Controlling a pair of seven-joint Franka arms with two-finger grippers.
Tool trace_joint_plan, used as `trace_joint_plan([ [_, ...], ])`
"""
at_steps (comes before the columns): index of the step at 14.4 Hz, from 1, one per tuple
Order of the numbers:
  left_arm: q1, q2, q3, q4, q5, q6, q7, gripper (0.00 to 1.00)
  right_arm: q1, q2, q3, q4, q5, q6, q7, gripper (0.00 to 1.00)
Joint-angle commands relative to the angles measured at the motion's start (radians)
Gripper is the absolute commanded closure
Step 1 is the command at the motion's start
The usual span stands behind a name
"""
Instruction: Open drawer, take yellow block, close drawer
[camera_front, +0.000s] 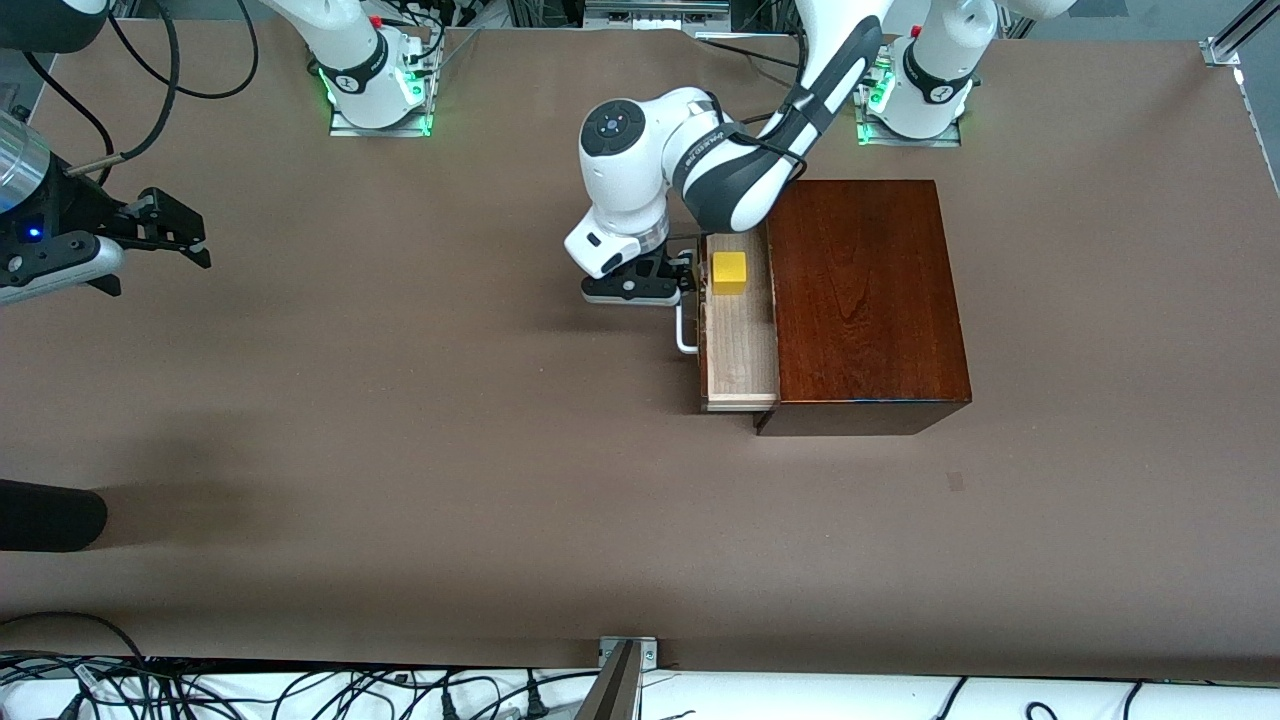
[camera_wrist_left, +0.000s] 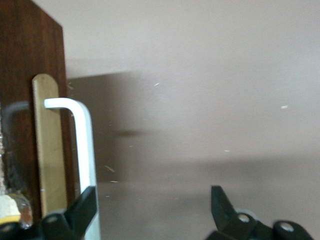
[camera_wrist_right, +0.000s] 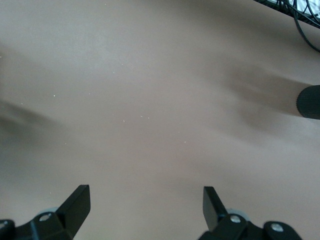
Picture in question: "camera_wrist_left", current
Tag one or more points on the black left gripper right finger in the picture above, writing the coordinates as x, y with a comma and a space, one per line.
232, 225

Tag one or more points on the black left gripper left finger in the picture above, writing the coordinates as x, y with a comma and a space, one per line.
75, 215

